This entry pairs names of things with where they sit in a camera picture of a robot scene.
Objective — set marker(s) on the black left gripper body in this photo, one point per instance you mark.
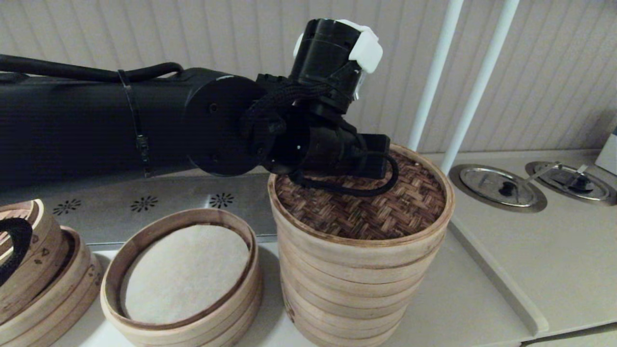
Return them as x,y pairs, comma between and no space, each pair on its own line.
347,152

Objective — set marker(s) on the woven bamboo steamer lid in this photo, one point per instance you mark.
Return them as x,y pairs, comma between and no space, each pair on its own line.
385,212

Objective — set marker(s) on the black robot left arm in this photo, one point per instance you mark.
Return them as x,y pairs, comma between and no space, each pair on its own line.
72,125

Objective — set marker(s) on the round steel lid left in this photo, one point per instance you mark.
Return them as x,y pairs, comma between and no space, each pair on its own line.
454,179

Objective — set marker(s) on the round steel lid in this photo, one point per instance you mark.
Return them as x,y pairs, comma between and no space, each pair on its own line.
529,169
454,179

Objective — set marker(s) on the steel pot lid black knob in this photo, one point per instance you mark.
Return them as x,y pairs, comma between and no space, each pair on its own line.
482,185
595,193

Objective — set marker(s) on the tall bamboo steamer stack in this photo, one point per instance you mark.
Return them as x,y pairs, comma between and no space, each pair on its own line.
347,308

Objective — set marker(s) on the round steel lid right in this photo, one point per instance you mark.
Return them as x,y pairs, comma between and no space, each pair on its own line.
529,169

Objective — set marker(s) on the white paper steamer liner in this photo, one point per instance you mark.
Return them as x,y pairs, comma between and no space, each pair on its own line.
183,274

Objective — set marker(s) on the short bamboo steamer stack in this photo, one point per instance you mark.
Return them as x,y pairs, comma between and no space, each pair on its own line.
226,323

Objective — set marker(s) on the wide shallow bamboo steamer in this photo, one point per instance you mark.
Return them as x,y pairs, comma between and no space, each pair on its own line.
72,299

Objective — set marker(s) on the bamboo steamer with heart marks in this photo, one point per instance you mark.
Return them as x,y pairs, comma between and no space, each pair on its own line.
38,270

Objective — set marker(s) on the white metal pole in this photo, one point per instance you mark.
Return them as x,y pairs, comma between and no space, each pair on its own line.
482,72
433,72

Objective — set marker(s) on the steel plate with flower holes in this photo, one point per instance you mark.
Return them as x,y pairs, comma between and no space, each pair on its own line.
168,212

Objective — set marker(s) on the white box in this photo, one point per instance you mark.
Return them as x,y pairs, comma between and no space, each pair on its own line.
608,154

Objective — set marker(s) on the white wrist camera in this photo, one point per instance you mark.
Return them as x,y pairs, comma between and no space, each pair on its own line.
357,89

